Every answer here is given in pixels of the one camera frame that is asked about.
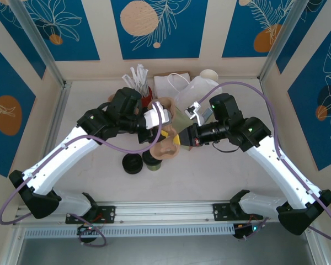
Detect floral insulated paper bag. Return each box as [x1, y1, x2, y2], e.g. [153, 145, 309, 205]
[167, 73, 220, 152]

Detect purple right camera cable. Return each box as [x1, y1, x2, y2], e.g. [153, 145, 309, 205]
[200, 81, 331, 242]

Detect white slotted cable duct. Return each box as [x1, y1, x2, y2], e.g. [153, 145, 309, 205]
[24, 225, 236, 239]

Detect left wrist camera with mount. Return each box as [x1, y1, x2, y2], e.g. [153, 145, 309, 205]
[142, 100, 174, 130]

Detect long aluminium base rail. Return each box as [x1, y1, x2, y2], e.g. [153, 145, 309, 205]
[12, 200, 318, 226]

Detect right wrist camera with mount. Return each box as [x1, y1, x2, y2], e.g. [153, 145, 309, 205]
[183, 100, 212, 126]

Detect dark sleeved paper coffee cup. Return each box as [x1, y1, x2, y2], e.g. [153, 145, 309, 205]
[146, 159, 162, 172]

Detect small circuit board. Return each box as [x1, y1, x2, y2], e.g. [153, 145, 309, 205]
[233, 224, 259, 240]
[76, 224, 100, 237]

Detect aluminium frame post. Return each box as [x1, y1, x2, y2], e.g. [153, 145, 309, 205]
[260, 0, 312, 83]
[9, 0, 70, 89]

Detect white paper-wrapped straw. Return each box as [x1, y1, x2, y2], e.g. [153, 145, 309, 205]
[122, 73, 144, 96]
[136, 63, 150, 94]
[130, 66, 146, 94]

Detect cardboard napkin box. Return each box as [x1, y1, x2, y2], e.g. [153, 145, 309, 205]
[153, 71, 194, 97]

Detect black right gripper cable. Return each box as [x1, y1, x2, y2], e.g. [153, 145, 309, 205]
[212, 141, 238, 153]

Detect stack of paper coffee cups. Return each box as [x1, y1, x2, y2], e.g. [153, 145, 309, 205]
[200, 68, 219, 83]

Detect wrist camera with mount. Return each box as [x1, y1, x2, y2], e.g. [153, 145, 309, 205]
[183, 100, 212, 126]
[142, 100, 174, 130]

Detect pulp cup carrier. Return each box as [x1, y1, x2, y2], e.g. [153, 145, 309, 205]
[150, 96, 182, 161]

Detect grey metal panel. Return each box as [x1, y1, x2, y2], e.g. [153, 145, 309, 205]
[16, 237, 317, 265]

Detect black round lid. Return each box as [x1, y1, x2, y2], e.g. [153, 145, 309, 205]
[121, 153, 143, 174]

